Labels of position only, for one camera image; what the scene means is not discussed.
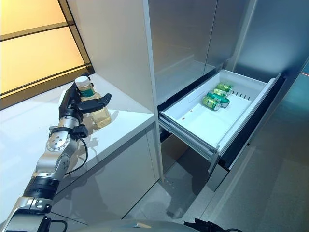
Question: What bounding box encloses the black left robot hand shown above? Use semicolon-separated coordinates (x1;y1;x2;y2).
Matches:
58;81;112;123

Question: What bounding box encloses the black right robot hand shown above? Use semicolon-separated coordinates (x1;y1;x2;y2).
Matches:
183;218;226;232

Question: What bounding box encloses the yellow drink bottle white cap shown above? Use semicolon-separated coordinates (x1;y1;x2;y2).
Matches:
74;76;113;130

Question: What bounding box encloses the white fridge drawer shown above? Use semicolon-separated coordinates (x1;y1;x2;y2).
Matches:
158;69;287;193

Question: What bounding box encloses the stainless steel fridge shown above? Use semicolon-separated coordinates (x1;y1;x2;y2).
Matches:
147;0;309;191

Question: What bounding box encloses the grey robot torso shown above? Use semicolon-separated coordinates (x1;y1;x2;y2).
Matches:
82;219;194;232

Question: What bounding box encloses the tall white cabinet panel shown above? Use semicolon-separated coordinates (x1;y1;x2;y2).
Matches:
66;0;161;181

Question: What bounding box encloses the white counter cabinet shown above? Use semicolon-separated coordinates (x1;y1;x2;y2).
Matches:
0;72;161;232

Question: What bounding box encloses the dark green drink can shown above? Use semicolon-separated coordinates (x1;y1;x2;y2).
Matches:
206;91;231;107

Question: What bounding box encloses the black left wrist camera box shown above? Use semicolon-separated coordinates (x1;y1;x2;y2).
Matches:
73;124;89;139

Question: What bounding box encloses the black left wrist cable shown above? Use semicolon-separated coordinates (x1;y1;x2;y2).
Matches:
64;137;89;175

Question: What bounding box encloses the amber window with black frame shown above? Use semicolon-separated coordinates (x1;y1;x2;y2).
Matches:
0;0;95;100

